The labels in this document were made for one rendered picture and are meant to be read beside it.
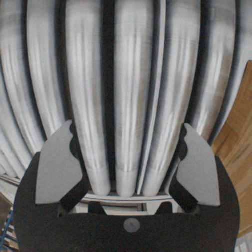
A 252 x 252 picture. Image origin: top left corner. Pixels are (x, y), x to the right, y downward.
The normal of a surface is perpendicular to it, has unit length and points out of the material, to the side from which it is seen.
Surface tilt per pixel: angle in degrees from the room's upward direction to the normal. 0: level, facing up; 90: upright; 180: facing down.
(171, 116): 16
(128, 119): 8
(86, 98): 12
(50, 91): 36
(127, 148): 8
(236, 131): 91
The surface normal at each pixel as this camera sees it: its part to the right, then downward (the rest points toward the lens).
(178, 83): -0.29, 0.51
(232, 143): -0.99, -0.15
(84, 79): 0.19, 0.54
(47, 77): 0.58, 0.46
